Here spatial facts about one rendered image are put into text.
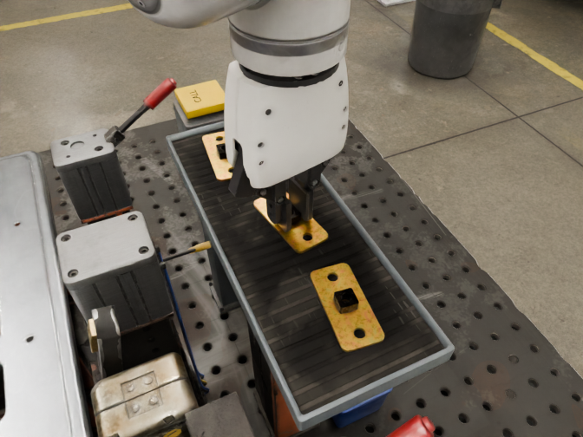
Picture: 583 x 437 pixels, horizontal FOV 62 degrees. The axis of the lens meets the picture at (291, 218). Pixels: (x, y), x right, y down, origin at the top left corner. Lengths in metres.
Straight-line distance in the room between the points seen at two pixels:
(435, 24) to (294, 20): 2.62
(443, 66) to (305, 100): 2.68
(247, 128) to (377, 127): 2.26
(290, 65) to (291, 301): 0.20
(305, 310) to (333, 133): 0.15
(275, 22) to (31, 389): 0.48
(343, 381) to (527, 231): 1.91
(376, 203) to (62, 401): 0.81
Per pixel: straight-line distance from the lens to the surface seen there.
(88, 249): 0.58
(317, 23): 0.33
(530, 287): 2.07
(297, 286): 0.44
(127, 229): 0.58
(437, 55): 3.01
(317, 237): 0.47
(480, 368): 0.97
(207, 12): 0.25
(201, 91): 0.69
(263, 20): 0.33
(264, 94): 0.35
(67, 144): 0.83
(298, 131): 0.39
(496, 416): 0.94
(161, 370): 0.50
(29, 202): 0.83
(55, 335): 0.66
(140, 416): 0.49
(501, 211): 2.30
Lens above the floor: 1.52
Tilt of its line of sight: 47 degrees down
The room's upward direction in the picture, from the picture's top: straight up
